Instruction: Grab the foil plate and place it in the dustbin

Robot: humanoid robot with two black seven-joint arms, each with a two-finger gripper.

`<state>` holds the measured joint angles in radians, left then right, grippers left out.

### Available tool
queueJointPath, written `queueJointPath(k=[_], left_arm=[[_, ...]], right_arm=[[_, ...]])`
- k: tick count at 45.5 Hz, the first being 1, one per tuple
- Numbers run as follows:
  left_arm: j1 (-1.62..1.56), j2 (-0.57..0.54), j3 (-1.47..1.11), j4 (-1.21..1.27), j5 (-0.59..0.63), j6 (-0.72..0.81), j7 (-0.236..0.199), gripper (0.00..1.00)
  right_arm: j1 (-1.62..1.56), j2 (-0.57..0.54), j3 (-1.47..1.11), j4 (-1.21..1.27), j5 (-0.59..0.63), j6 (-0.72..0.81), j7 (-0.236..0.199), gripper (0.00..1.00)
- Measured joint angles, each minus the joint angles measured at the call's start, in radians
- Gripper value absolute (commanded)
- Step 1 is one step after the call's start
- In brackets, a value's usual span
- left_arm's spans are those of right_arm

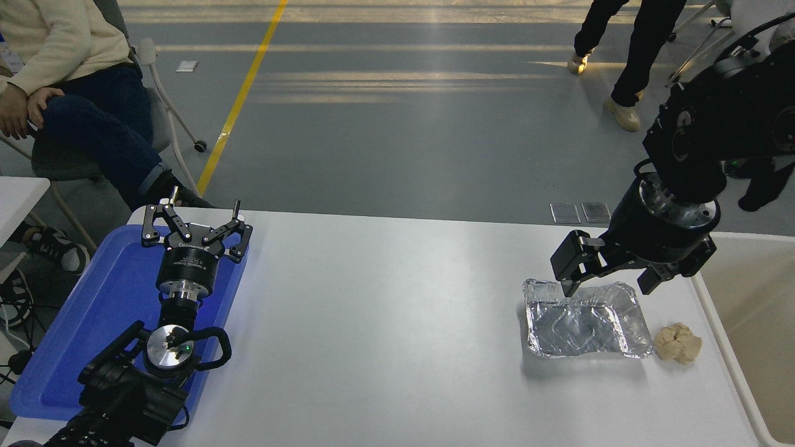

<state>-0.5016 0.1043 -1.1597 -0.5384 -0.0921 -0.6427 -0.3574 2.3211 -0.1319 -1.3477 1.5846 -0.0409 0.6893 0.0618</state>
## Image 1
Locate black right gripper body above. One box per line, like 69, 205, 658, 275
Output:
601, 179, 717, 269

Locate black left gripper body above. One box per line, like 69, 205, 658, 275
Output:
156, 223, 232, 287

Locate silver foil tray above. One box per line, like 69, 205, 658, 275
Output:
522, 278, 654, 359

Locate person's hand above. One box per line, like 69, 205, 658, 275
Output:
0, 83, 32, 141
28, 87, 66, 129

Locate blue plastic tray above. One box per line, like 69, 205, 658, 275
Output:
9, 225, 249, 429

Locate grey wheeled chair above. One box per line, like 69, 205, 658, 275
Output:
0, 0, 209, 252

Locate large pale bin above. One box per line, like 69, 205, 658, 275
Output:
691, 231, 795, 447

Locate seated person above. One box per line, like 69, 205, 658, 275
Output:
0, 0, 215, 274

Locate white side table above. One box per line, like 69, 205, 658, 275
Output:
0, 177, 51, 249

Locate walking person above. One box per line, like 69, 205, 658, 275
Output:
567, 0, 687, 132

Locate white wheeled chair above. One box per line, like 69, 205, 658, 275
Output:
668, 0, 795, 88

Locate black floor cable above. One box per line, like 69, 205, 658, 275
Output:
0, 268, 37, 330

